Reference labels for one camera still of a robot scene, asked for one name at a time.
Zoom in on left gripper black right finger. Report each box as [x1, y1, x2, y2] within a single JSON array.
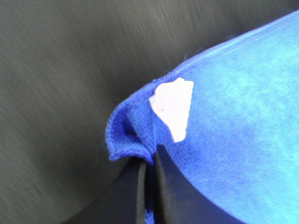
[[153, 145, 241, 224]]

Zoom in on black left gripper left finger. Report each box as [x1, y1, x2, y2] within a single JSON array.
[[136, 161, 148, 224]]

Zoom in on blue microfibre towel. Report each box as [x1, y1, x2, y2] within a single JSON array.
[[106, 11, 299, 224]]

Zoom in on black table cloth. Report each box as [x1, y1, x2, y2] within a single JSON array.
[[0, 0, 299, 224]]

